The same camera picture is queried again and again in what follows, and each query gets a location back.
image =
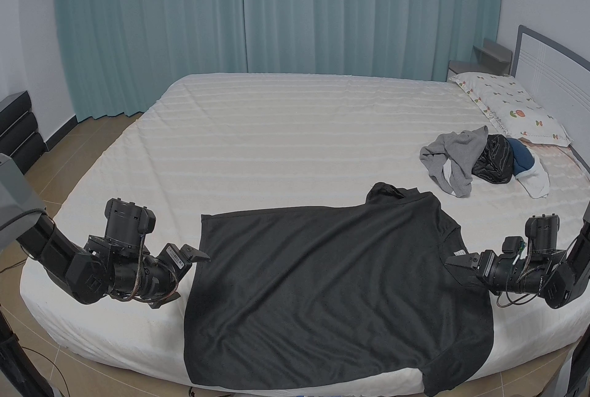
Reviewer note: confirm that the white printed pillow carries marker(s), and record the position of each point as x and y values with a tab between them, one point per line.
511	105

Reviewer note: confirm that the grey garment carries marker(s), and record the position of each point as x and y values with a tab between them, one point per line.
454	155

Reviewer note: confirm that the bed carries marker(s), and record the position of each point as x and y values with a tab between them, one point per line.
299	132

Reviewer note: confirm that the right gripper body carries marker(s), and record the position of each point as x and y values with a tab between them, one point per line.
488	268

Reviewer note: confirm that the black chest of drawers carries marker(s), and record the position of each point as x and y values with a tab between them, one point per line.
18	132

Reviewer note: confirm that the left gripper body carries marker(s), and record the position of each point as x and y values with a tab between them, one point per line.
173	271

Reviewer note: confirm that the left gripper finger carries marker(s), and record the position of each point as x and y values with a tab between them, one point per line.
166	302
196	254

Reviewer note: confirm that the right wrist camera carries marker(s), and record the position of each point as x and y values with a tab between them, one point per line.
511	246

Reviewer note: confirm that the white garment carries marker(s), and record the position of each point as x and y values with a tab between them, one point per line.
537	181

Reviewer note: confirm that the dark blue garment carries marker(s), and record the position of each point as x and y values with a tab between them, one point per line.
521	155

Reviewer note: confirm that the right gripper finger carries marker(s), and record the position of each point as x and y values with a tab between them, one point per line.
463	260

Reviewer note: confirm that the black T-shirt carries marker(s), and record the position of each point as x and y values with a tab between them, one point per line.
322	294

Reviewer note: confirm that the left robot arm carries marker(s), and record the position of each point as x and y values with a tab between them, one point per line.
78	275

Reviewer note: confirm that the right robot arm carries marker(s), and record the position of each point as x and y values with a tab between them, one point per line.
557	275

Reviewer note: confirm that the grey bedside table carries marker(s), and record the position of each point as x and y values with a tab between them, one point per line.
488	54

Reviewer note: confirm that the black shiny garment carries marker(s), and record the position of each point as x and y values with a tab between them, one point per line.
493	160

